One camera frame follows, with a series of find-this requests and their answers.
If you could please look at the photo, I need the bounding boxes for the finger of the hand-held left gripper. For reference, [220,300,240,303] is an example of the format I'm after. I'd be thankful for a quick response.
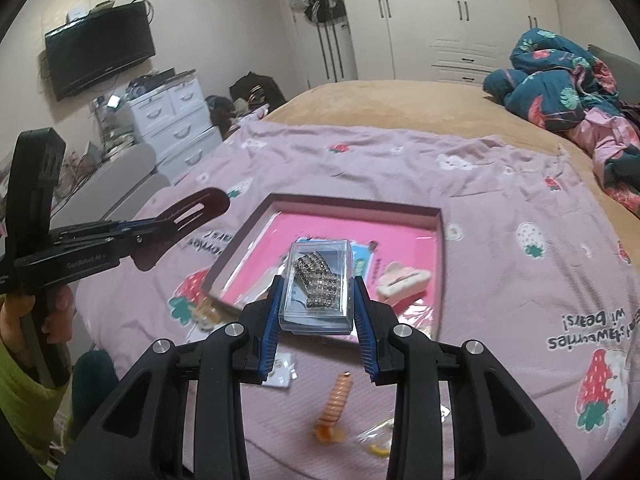
[50,216,166,242]
[107,220,177,267]

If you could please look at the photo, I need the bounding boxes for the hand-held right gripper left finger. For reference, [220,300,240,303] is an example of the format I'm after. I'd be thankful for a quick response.
[55,275,286,480]

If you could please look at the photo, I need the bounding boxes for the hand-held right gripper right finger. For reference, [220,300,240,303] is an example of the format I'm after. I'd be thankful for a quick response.
[352,275,586,480]

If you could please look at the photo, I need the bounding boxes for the clear box with rhinestone jewelry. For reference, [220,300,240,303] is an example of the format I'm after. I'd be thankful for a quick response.
[279,240,357,336]

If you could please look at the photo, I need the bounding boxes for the cream claw hair clip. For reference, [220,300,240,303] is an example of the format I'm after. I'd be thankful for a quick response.
[376,260,432,306]

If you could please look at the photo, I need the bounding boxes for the dark red hair clip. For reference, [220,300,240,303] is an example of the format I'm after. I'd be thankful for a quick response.
[132,187,231,272]

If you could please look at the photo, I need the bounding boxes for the brown cardboard box tray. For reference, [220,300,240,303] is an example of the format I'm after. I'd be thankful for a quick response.
[202,192,446,341]

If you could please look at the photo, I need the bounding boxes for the person's left forearm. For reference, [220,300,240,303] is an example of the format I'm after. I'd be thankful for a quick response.
[0,332,76,466]

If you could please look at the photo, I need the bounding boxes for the person's left hand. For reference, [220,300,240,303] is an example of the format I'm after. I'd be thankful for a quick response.
[0,285,76,348]

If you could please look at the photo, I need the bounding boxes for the small clear earring packet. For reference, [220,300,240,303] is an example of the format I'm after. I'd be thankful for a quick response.
[262,350,299,390]

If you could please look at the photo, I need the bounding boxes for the grey padded bench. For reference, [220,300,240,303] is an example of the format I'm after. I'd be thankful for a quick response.
[47,141,171,233]

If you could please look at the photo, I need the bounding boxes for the pearl hair accessory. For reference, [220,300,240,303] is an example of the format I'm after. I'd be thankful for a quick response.
[194,296,223,330]

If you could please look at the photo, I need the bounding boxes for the white drawer cabinet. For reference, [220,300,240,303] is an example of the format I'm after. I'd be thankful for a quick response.
[122,72,223,183]

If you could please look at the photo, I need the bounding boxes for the pink strawberry print blanket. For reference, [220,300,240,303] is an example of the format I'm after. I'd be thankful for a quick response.
[75,122,640,480]

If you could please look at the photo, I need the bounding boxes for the dark clothes pile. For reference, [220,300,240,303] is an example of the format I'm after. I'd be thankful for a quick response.
[205,95,251,133]

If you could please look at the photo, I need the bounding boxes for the black bag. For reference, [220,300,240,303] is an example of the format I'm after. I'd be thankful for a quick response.
[229,72,288,111]

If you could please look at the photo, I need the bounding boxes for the white door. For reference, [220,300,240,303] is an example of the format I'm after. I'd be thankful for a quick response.
[282,0,358,91]

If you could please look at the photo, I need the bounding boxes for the teal floral quilt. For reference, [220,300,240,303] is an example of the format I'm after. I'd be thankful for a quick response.
[482,27,640,218]

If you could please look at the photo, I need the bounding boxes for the hanging bags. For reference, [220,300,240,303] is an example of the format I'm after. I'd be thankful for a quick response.
[295,0,348,25]

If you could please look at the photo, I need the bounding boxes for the white wardrobe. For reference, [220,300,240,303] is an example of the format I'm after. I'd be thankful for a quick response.
[335,0,563,86]

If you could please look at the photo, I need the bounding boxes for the grey padded headboard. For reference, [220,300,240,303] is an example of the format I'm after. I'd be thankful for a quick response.
[587,44,640,81]

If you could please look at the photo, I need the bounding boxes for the orange spiral hair tie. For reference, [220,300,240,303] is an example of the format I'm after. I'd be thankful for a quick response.
[312,370,355,445]

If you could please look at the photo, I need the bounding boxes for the yellow hair ties packet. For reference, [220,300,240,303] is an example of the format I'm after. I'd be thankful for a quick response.
[357,415,401,461]

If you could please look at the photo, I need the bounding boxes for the black wall television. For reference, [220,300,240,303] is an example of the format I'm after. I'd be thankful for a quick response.
[44,2,157,102]

